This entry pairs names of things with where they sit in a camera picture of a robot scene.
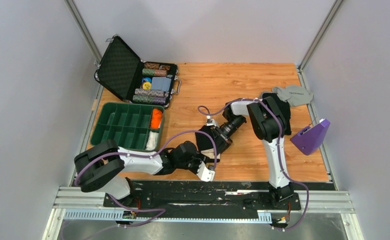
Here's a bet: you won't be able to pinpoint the aluminium frame rails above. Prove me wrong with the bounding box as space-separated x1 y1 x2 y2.
43 180 363 240

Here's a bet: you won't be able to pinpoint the blue card box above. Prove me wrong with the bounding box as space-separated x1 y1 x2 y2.
150 76 172 92

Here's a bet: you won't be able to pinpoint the lower poker chip row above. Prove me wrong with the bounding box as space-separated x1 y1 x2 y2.
132 88 167 105

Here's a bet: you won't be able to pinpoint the yellow poker chip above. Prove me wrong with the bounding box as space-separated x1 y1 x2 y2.
142 81 152 90

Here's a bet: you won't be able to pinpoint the black underwear white waistband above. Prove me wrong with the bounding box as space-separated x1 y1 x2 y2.
195 125 220 162

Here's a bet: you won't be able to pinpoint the purple cable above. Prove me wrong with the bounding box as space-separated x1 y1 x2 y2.
197 97 310 231
59 129 219 229

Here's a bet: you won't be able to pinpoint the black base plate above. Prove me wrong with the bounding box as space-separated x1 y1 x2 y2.
119 180 301 219

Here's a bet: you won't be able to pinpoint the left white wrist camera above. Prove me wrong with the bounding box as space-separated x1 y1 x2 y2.
196 162 215 182

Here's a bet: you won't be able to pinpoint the poker chip row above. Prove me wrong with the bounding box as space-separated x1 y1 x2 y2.
142 68 168 77
132 88 167 105

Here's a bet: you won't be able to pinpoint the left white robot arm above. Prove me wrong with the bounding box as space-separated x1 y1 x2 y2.
74 139 215 207

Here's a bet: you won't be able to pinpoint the green compartment tray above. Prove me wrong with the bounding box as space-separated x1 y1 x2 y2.
90 102 165 152

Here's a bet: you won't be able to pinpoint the black garment on table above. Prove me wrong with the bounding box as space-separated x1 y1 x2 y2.
260 91 292 136

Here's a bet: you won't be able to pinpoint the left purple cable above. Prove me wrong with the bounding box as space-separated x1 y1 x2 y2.
59 129 219 229

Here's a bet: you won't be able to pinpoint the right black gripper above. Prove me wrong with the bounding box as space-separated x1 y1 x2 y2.
212 116 245 158

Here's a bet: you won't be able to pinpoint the orange object in tray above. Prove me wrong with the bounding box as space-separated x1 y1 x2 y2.
150 108 163 129

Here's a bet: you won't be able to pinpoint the white object in tray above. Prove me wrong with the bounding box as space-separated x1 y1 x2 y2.
145 131 159 151

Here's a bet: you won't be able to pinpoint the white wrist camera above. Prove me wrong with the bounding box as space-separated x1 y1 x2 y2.
205 115 219 127
196 162 215 182

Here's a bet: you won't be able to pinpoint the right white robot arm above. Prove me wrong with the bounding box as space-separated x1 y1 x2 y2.
209 96 294 209

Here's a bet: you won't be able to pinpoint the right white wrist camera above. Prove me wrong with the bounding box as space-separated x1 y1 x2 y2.
205 115 219 127

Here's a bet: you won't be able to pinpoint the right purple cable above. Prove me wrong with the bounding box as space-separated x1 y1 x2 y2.
197 97 310 231

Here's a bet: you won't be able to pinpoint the black poker chip case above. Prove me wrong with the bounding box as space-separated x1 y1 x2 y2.
94 34 182 108

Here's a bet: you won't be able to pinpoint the purple plastic object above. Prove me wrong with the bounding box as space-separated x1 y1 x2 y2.
290 118 330 156

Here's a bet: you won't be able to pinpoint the upper poker chip row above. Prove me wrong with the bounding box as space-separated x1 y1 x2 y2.
142 68 168 77

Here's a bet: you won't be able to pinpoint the grey garment on table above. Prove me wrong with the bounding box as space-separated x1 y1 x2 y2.
272 85 313 107

